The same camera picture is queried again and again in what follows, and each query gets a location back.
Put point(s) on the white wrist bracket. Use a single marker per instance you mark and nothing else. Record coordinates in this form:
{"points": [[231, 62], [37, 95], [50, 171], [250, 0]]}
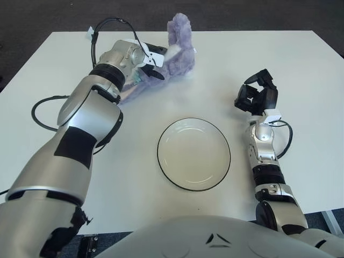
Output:
{"points": [[274, 115], [156, 59]]}

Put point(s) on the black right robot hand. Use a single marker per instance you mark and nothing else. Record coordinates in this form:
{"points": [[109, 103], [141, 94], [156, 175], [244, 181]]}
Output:
{"points": [[270, 96]]}

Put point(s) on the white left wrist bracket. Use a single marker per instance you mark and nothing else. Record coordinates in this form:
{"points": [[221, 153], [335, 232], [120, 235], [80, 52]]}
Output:
{"points": [[156, 59]]}

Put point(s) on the white plate with black rim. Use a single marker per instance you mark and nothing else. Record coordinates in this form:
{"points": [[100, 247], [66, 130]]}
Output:
{"points": [[193, 156]]}

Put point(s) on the grey robot torso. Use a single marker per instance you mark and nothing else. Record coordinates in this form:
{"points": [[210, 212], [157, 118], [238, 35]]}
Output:
{"points": [[201, 236]]}

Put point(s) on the grey metal table leg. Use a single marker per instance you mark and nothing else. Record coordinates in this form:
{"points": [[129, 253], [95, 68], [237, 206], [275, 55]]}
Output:
{"points": [[333, 220]]}

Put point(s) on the purple plush bunny doll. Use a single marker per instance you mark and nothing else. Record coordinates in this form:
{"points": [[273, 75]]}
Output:
{"points": [[182, 59]]}

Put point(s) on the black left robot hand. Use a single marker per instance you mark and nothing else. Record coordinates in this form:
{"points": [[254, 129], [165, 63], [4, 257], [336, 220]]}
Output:
{"points": [[156, 48]]}

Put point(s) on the black metal bracket with screws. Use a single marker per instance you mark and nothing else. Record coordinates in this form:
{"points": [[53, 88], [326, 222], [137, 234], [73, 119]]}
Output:
{"points": [[90, 244]]}

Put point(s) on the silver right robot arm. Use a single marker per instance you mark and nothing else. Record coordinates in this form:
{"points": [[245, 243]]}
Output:
{"points": [[266, 150]]}

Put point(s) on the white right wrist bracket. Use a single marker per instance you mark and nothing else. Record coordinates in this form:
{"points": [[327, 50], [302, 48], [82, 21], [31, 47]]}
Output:
{"points": [[274, 115]]}

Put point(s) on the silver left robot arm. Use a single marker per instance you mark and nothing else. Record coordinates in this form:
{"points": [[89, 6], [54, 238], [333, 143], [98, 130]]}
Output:
{"points": [[86, 115]]}

